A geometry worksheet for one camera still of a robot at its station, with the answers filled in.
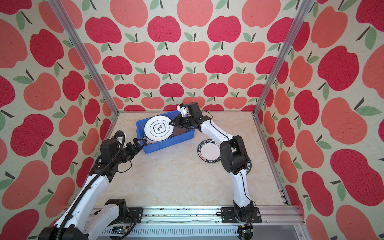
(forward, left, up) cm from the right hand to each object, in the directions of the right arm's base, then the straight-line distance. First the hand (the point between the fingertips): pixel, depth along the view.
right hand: (172, 122), depth 88 cm
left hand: (-17, +12, -1) cm, 20 cm away
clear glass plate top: (-6, -5, 0) cm, 7 cm away
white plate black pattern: (-5, +8, -1) cm, 9 cm away
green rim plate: (-5, -24, -21) cm, 32 cm away
